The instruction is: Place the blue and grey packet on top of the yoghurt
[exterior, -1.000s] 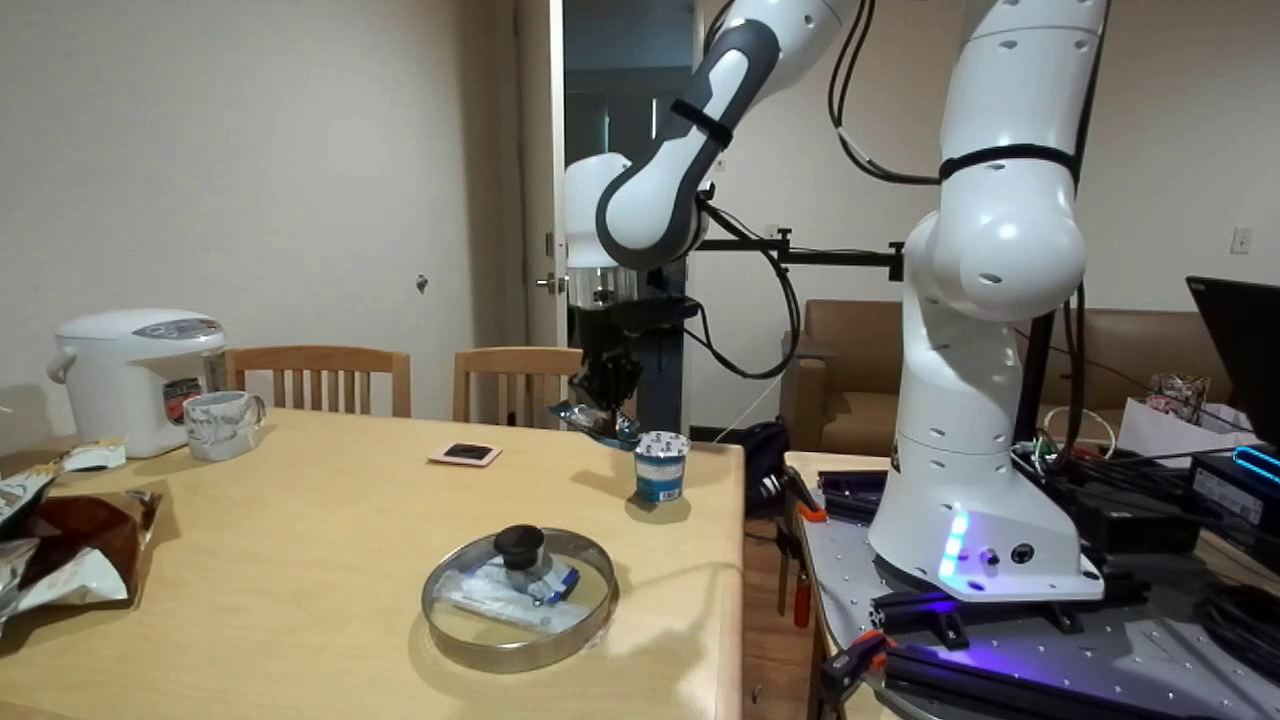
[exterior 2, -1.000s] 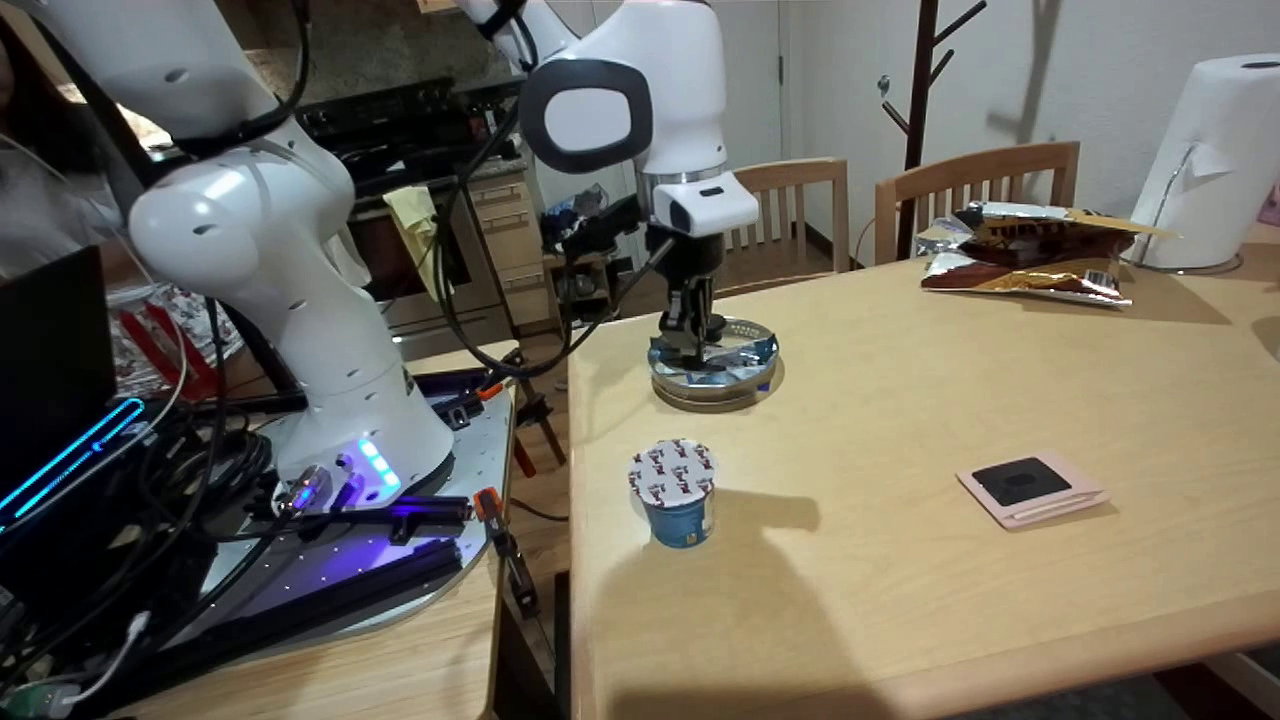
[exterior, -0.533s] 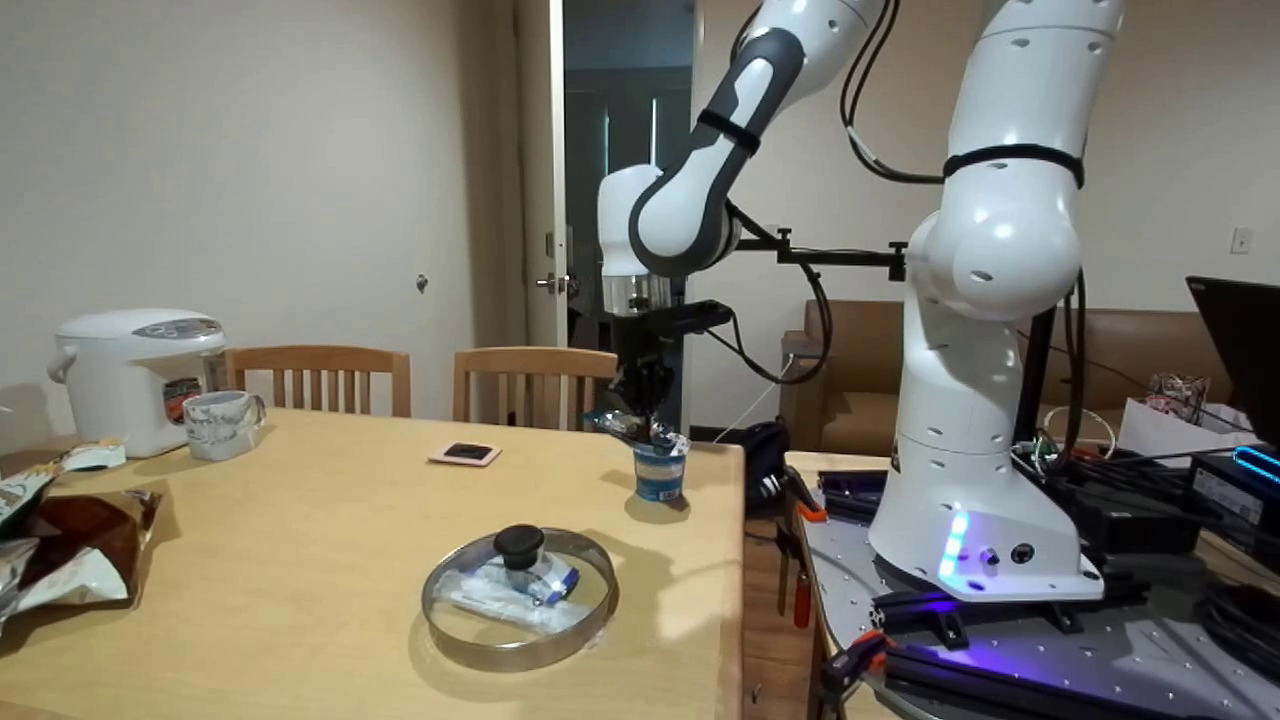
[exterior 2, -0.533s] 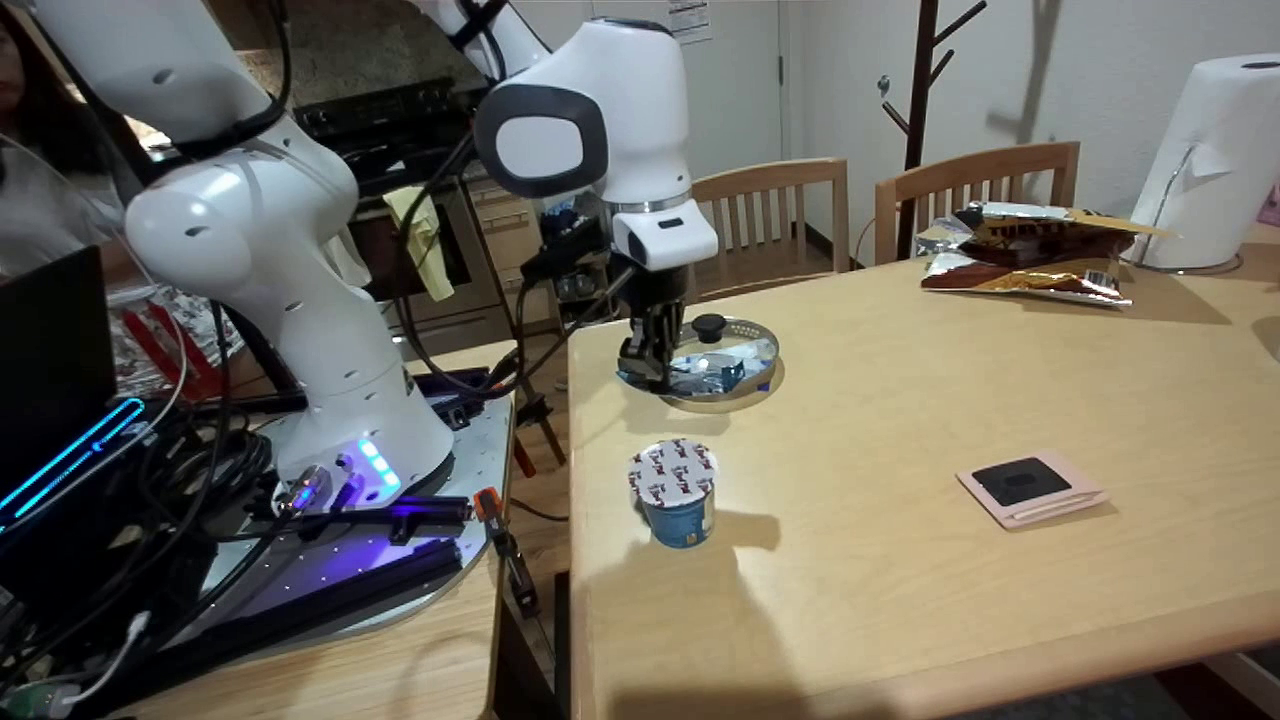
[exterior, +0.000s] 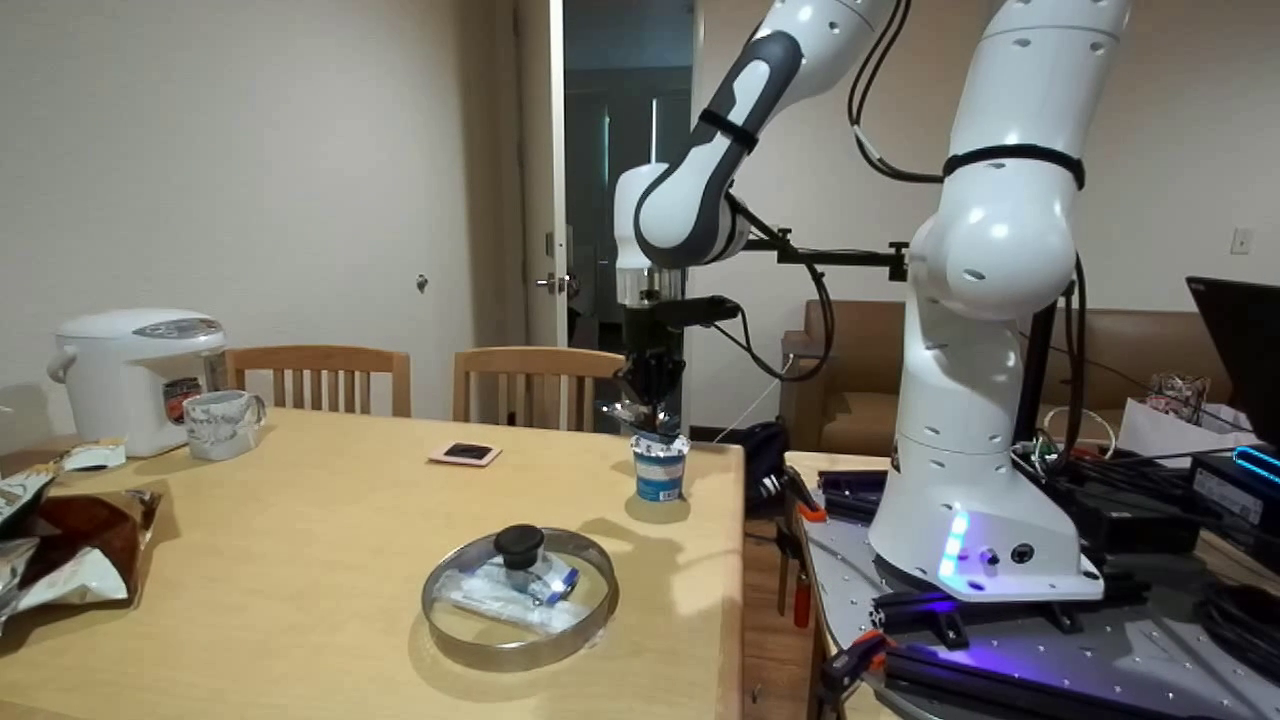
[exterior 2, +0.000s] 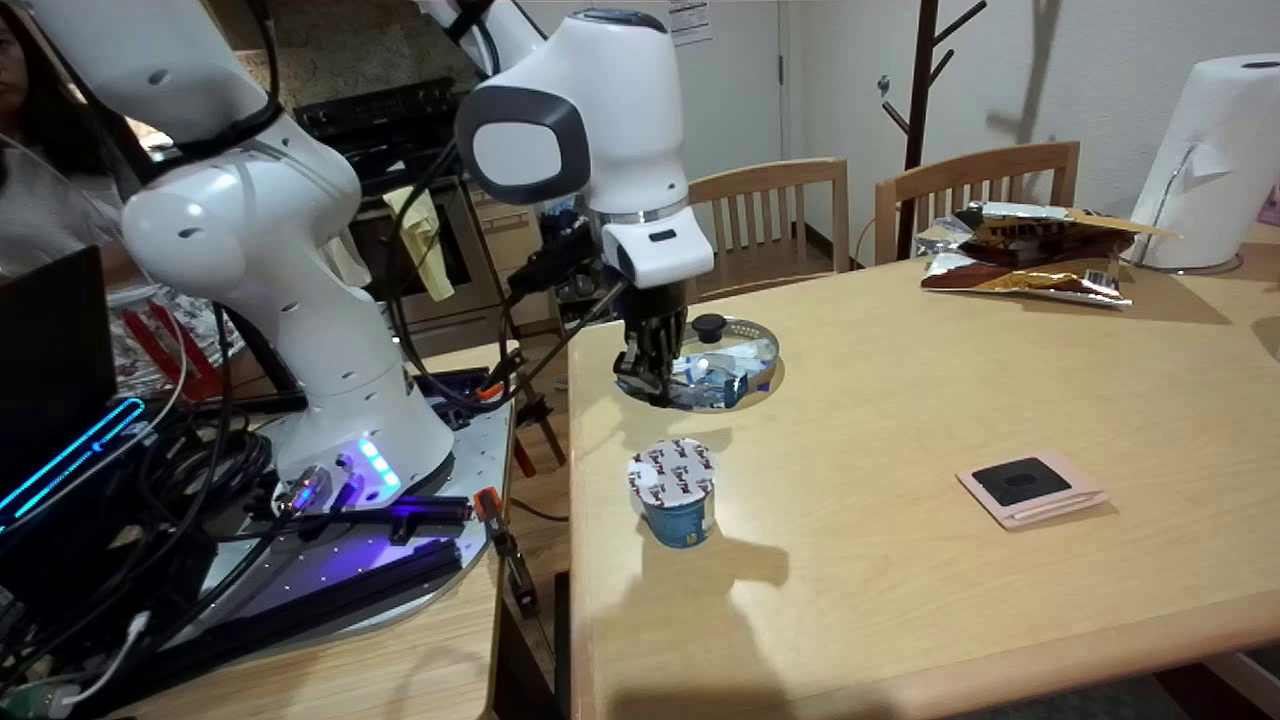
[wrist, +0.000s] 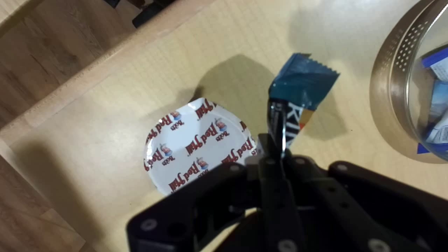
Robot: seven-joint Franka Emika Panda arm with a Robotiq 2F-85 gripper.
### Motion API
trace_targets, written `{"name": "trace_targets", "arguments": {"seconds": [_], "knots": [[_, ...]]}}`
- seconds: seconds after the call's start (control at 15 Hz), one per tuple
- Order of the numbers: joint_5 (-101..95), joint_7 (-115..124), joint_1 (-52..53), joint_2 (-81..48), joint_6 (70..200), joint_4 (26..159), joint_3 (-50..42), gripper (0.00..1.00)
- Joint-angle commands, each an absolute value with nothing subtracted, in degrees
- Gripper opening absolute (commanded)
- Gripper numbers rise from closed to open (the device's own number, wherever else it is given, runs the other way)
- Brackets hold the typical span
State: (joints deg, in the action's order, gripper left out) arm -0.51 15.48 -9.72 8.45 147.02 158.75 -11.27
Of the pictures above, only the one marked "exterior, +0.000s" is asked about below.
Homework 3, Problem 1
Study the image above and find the white electric water boiler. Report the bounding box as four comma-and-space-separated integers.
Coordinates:
47, 308, 225, 458

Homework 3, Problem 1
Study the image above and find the grey metal robot base plate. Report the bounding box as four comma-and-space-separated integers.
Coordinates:
801, 469, 1280, 720

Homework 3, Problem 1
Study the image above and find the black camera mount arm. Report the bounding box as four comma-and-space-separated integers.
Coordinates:
742, 233, 909, 282

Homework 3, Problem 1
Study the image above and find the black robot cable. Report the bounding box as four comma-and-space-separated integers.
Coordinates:
710, 193, 839, 390

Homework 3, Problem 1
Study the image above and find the left wooden chair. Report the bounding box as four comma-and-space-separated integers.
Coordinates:
221, 346, 412, 417

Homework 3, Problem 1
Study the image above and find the black electronics box blue light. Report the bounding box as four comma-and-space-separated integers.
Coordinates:
1193, 444, 1280, 533

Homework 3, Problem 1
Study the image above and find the white door with handle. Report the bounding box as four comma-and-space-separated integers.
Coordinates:
511, 0, 572, 346

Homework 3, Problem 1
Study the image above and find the right wooden chair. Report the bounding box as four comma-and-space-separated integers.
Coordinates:
453, 346, 623, 433

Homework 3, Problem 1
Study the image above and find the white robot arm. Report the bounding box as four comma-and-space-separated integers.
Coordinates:
618, 0, 1134, 606

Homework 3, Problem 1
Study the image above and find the glass pot lid black knob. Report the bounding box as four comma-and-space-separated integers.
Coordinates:
420, 525, 619, 673

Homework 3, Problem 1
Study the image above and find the wooden chair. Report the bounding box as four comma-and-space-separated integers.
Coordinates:
221, 346, 412, 417
453, 346, 623, 433

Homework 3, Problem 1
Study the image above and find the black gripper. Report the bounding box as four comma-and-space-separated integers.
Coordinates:
618, 295, 742, 433

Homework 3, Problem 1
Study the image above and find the brown snack bags pile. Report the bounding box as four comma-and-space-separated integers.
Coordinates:
0, 464, 166, 630

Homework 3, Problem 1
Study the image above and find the black laptop screen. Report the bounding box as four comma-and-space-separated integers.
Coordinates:
1188, 277, 1280, 450

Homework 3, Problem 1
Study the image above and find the blue grey snack bar packet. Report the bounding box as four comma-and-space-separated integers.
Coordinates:
602, 390, 686, 444

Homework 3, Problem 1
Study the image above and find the brown sofa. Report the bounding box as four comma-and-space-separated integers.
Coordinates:
780, 300, 1233, 458

